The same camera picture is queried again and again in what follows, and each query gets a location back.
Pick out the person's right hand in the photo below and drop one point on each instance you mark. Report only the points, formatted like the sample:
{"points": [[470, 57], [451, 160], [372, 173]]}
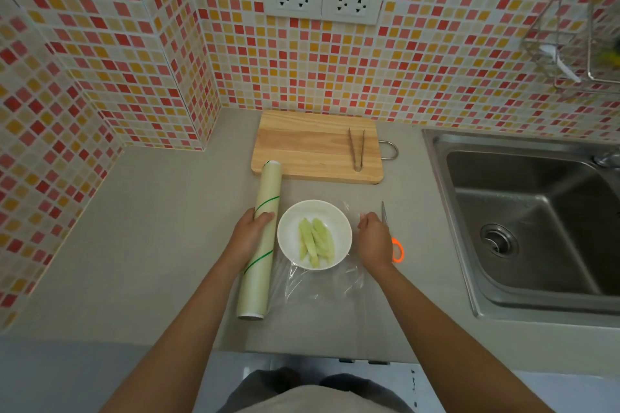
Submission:
{"points": [[375, 243]]}

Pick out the clear cling film sheet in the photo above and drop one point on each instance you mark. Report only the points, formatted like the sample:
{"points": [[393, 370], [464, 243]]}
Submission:
{"points": [[317, 284]]}

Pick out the person's grey shirt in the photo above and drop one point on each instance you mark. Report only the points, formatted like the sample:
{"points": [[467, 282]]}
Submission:
{"points": [[310, 398]]}

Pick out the stainless steel sink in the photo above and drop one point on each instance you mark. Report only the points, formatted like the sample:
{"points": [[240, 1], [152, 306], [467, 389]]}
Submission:
{"points": [[533, 214]]}

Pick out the person's left forearm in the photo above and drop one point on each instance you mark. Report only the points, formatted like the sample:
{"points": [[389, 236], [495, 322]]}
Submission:
{"points": [[184, 340]]}

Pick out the person's left thumb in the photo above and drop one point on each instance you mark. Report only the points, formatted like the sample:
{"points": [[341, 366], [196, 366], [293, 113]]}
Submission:
{"points": [[265, 217]]}

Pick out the wooden cutting board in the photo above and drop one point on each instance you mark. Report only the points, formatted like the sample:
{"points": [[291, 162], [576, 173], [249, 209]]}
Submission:
{"points": [[305, 146]]}

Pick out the person's left hand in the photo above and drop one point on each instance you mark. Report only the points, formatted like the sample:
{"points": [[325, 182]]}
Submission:
{"points": [[244, 238]]}

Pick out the white plastic utensil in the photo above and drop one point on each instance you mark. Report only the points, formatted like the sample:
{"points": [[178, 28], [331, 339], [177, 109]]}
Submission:
{"points": [[557, 62]]}

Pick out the white bowl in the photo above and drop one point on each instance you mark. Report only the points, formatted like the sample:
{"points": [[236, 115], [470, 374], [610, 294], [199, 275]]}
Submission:
{"points": [[290, 226]]}

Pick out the pale green cucumber slice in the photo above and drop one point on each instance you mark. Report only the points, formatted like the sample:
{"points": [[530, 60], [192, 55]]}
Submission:
{"points": [[306, 241], [317, 241], [325, 238]]}

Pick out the cling film roll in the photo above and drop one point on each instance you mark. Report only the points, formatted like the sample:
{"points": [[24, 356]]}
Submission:
{"points": [[264, 185]]}

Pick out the chrome faucet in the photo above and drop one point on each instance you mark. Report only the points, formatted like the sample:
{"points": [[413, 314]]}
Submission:
{"points": [[609, 158]]}

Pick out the metal tongs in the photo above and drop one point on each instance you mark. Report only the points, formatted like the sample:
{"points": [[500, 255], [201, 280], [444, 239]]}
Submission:
{"points": [[357, 156]]}

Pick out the yellow green sponge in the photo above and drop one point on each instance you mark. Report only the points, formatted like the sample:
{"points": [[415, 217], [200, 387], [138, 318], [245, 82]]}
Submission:
{"points": [[609, 56]]}

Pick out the sink drain strainer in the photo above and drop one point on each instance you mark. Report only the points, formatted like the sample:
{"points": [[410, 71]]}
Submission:
{"points": [[499, 239]]}

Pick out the person's right forearm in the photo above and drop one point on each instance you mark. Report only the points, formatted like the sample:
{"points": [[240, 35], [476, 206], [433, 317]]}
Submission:
{"points": [[450, 345]]}

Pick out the person's right thumb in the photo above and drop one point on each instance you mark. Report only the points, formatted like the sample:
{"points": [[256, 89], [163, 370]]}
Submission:
{"points": [[361, 226]]}

